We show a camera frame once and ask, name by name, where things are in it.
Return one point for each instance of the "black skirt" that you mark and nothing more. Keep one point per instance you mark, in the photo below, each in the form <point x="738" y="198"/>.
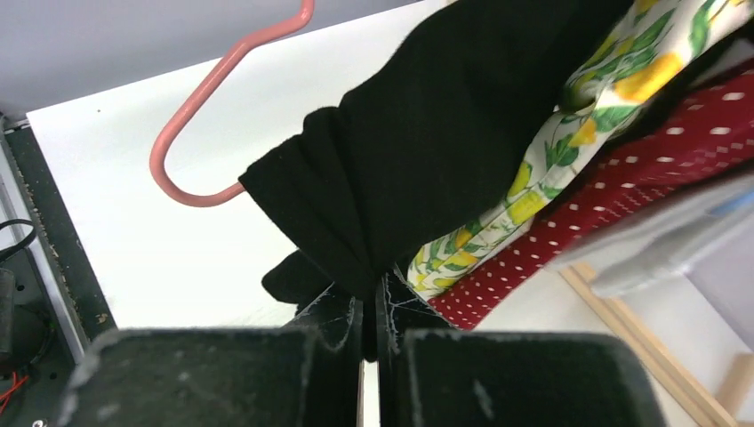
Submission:
<point x="424" y="146"/>

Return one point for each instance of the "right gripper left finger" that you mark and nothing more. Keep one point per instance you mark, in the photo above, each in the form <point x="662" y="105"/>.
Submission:
<point x="336" y="318"/>

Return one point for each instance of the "wooden clothes rack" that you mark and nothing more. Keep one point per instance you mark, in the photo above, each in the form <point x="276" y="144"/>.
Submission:
<point x="705" y="408"/>

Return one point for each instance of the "white garment on rack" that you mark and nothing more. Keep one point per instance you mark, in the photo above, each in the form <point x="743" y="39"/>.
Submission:
<point x="667" y="238"/>

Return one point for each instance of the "lemon print skirt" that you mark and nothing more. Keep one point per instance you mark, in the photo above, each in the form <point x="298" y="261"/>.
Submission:
<point x="648" y="46"/>

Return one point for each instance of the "red polka dot skirt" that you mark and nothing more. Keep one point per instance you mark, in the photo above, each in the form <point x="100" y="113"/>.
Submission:
<point x="709" y="133"/>

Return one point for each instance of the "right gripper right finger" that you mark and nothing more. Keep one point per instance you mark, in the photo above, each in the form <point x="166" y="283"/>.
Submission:
<point x="399" y="309"/>

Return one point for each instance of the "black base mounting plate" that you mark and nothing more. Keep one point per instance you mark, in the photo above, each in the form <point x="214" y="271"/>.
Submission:
<point x="56" y="289"/>

